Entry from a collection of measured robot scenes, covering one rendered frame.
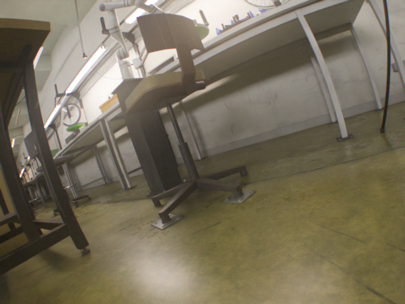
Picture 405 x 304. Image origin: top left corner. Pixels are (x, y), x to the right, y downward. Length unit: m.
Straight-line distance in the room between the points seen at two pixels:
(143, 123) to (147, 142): 0.14
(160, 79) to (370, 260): 0.92
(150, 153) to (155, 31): 0.83
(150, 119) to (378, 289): 1.48
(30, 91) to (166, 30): 0.66
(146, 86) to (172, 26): 0.30
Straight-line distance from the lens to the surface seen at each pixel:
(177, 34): 0.97
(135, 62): 2.03
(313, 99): 2.26
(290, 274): 0.44
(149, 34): 0.93
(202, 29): 1.61
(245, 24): 1.44
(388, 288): 0.40
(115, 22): 1.70
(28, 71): 1.09
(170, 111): 1.08
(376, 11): 1.54
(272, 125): 2.33
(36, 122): 0.98
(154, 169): 1.46
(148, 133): 1.46
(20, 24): 0.94
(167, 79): 0.93
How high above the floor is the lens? 0.31
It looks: 5 degrees down
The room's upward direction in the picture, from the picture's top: 20 degrees counter-clockwise
